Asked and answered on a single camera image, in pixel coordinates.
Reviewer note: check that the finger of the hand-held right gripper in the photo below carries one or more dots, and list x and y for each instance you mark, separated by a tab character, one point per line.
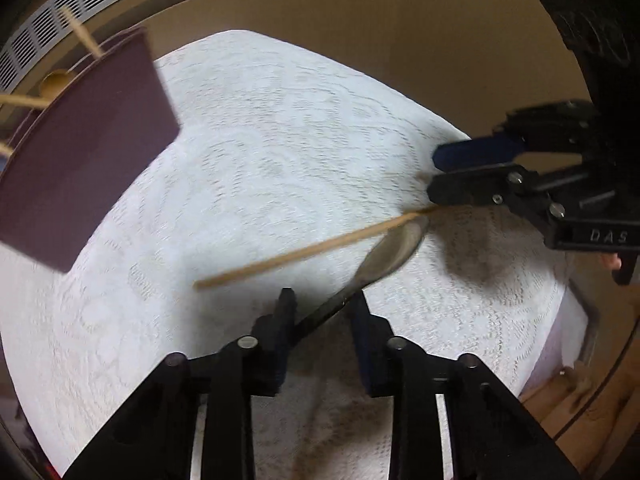
475	187
470	152

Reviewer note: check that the purple plastic utensil holder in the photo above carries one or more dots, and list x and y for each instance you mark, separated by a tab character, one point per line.
85	160

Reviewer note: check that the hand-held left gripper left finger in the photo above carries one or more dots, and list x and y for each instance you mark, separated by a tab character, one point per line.
280	340

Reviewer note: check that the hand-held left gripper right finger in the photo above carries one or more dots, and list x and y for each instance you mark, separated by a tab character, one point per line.
367	355

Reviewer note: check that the white lace tablecloth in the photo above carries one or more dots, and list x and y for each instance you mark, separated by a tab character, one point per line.
300	135

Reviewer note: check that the person's right hand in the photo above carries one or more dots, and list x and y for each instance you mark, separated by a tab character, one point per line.
612	261

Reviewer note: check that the wooden spoon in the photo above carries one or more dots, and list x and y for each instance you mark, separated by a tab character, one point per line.
56	82

